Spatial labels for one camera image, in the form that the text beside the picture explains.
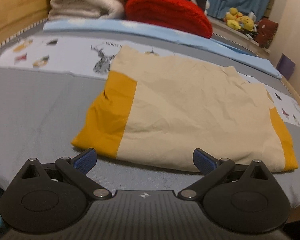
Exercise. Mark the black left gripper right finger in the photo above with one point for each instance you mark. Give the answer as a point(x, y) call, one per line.
point(214, 171)

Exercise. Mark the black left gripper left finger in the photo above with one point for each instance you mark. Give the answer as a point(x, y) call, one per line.
point(74, 171)

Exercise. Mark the beige and mustard hooded jacket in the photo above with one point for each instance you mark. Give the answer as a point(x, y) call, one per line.
point(156, 110)

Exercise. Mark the grey printed bed sheet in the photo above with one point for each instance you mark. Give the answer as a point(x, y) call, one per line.
point(41, 112)

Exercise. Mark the purple box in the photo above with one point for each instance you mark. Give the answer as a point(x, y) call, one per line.
point(285, 66)

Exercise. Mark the light blue folded sheet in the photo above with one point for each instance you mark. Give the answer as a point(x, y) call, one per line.
point(166, 34)

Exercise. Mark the dark red plush cushion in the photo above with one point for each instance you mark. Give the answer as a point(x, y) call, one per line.
point(266, 30)

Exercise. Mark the yellow plush toys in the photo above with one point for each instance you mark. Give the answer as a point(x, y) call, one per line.
point(240, 22)

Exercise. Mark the red folded blanket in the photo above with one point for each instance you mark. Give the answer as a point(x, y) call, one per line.
point(180, 15)

